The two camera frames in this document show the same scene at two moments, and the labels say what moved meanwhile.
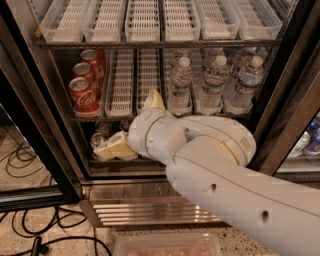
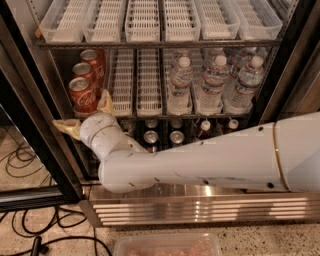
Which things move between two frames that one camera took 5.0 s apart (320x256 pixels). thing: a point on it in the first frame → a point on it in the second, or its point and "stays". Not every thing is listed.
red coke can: (84, 100) stays
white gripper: (139, 130) → (89, 127)
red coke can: (85, 70) stays
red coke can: (97, 59) stays
